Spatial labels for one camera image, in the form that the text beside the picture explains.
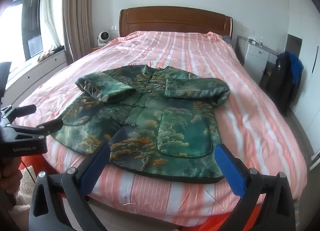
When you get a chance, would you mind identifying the person's left hand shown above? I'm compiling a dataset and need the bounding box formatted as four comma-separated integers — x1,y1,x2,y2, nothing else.
0,157,23,205

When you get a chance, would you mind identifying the white dresser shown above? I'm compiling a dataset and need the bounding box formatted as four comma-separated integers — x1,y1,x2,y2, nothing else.
244,42,278,76

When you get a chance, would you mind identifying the black cable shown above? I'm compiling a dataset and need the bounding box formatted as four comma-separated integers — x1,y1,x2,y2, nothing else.
21,157,37,184

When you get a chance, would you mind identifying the blue garment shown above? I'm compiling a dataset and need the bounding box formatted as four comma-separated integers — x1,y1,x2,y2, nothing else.
277,51,304,85

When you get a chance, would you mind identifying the green printed padded jacket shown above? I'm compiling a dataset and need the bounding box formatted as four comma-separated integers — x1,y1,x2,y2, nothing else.
51,65,230,184

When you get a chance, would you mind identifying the brown curtain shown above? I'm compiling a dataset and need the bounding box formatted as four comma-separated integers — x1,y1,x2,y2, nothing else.
62,0,97,64

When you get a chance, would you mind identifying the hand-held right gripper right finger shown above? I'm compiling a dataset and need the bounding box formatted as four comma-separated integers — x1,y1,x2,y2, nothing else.
214,143,297,231

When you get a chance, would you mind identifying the wooden headboard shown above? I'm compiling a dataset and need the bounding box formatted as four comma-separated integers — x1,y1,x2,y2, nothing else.
119,8,233,44

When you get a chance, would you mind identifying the dark jacket on chair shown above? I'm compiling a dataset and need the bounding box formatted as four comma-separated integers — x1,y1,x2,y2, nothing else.
259,51,300,116

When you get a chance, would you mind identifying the white fluffy rug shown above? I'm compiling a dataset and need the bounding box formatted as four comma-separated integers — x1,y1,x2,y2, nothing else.
15,165,38,206

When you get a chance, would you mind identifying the white window seat cabinet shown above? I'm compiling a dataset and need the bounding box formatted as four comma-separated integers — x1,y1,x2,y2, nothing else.
0,46,69,108

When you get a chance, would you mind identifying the grey leaning panel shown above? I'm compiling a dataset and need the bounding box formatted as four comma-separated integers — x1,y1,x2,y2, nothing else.
234,35,250,66

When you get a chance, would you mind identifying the white sheer curtain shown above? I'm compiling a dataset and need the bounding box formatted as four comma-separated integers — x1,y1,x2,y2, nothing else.
40,0,62,53

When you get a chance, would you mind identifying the white wardrobe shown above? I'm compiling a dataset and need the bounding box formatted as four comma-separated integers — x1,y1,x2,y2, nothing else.
285,0,320,131

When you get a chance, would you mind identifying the window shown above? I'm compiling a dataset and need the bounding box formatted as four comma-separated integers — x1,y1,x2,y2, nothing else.
0,0,44,63

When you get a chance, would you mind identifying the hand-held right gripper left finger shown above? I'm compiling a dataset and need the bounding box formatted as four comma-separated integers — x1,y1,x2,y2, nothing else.
29,142,111,231

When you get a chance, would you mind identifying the white round fan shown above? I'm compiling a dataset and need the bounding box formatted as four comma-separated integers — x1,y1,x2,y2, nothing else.
97,31,110,46

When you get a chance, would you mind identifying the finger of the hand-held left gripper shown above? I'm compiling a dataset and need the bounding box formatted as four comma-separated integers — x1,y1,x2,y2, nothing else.
1,104,37,123
6,119,63,138

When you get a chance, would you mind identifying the patterned seat cushion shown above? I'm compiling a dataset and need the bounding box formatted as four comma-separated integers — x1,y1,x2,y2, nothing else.
36,50,55,62

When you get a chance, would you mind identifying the pink striped bed blanket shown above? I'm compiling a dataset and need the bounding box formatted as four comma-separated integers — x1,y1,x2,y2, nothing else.
12,30,308,227

